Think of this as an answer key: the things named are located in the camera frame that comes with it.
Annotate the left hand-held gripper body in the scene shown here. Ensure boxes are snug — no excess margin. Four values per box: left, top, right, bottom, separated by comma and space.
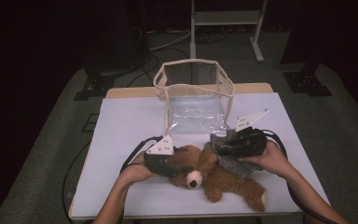
143, 133, 182, 179

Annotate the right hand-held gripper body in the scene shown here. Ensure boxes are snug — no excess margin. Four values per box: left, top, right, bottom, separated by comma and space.
226, 107, 269, 159

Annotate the grey knitted toy sweater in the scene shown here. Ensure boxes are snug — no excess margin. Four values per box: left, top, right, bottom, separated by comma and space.
204, 129, 264, 181

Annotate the brown teddy bear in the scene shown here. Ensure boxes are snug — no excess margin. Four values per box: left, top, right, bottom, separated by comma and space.
167, 144, 268, 213

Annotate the person's right hand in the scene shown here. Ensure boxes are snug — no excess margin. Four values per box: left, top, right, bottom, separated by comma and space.
239, 139, 293, 179

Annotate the person's left hand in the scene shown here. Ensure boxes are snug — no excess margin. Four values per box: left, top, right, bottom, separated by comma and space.
117, 151, 158, 188

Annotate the clear plastic bag beige trim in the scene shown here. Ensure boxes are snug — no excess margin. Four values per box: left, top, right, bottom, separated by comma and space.
152, 58, 236, 135

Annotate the wooden table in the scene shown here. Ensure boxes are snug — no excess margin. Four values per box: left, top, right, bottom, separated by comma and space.
68, 82, 332, 220

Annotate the dark floor outlet plate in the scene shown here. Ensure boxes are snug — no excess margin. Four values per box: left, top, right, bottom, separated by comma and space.
82, 113, 101, 133

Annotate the black stand base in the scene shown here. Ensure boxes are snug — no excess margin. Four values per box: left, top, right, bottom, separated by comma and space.
282, 70, 334, 97
73, 69, 117, 102

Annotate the white metal stand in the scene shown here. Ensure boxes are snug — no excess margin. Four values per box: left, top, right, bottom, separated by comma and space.
189, 0, 269, 63

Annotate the left hand-held gripper cable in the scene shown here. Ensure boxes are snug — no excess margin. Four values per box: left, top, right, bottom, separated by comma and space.
119, 135, 164, 175

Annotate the tangle of floor cables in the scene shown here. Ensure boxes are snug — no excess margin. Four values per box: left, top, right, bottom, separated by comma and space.
126, 27, 227, 89

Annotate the black floor cable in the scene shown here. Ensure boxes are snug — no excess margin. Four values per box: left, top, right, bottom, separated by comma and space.
62, 140, 91, 224

